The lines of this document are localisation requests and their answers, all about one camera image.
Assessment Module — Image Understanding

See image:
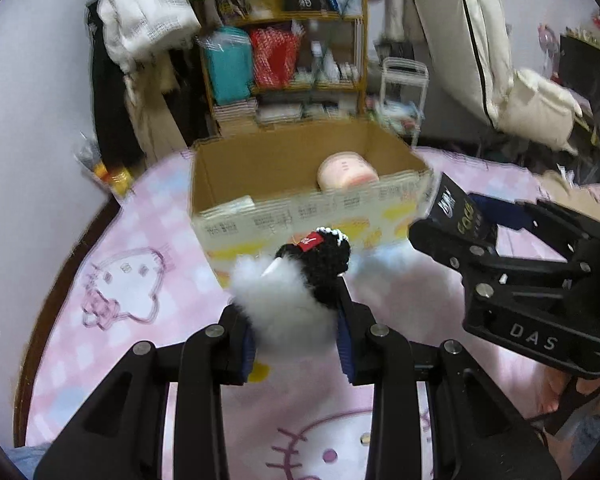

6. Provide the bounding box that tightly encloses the red patterned bag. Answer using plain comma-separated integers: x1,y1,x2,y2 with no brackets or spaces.
250,27,300,89

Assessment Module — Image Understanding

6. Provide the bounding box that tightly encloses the white rolling cart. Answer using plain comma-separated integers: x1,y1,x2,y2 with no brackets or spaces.
374,56,429,148

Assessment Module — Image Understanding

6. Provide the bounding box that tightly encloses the pink face plush cup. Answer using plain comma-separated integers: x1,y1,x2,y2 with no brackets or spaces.
316,152,379,191

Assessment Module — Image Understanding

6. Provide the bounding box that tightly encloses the beige coat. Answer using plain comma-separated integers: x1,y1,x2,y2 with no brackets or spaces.
124,53,186,167

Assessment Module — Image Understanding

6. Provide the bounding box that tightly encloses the black Face tissue pack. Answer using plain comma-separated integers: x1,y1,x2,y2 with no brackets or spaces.
425,172,498,245

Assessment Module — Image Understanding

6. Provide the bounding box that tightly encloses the stack of books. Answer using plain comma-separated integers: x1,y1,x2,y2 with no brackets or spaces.
212,98,358,136

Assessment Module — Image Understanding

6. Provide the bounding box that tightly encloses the wooden bookshelf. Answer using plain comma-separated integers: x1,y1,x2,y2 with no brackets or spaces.
198,0,368,136

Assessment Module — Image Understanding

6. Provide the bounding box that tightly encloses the black and white fluffy plush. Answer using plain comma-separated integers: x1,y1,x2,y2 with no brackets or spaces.
230,226,351,360

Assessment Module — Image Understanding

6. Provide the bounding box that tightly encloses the printed cardboard box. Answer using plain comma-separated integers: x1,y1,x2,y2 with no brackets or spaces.
189,119,436,287

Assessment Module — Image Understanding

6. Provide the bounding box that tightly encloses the teal bag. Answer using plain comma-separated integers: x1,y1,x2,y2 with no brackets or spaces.
199,26,253,105

